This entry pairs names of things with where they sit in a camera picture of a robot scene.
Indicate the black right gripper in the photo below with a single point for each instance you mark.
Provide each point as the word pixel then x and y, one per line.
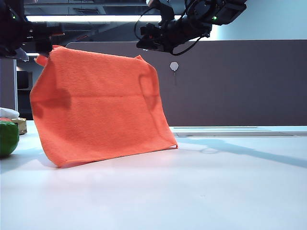
pixel 187 31

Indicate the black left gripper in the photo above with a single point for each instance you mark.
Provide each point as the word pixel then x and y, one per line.
pixel 36 32

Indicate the orange microfibre cloth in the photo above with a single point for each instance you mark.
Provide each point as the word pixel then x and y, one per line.
pixel 96 107

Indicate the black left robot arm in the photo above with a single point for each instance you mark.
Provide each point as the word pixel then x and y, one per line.
pixel 9 28

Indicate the white folded cloth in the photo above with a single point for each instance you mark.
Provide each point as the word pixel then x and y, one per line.
pixel 8 112

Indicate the short ceiling light strip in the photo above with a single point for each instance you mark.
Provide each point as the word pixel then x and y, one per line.
pixel 32 54

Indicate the grey hexagonal partition hook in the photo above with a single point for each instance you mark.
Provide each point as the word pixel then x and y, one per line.
pixel 174 66

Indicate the dark background cabinet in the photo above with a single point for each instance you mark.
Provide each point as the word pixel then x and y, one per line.
pixel 24 80

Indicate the long ceiling light strip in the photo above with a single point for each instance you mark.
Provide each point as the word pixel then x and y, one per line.
pixel 96 18

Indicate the grey rounded partition panel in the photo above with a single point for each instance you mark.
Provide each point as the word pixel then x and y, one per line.
pixel 7 83

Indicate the black office chair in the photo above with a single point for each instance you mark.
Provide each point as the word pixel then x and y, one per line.
pixel 24 105

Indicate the gold foil box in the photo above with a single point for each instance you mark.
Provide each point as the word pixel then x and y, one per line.
pixel 22 125

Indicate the small red object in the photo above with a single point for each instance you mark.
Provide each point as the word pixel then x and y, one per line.
pixel 4 119

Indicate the dark brown desk partition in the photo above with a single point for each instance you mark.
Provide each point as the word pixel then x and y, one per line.
pixel 239 83

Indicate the green bell pepper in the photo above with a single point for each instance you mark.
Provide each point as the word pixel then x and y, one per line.
pixel 8 139

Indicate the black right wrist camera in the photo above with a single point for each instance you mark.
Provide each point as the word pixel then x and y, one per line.
pixel 163 9

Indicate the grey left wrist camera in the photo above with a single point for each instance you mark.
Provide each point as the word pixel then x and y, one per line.
pixel 20 52

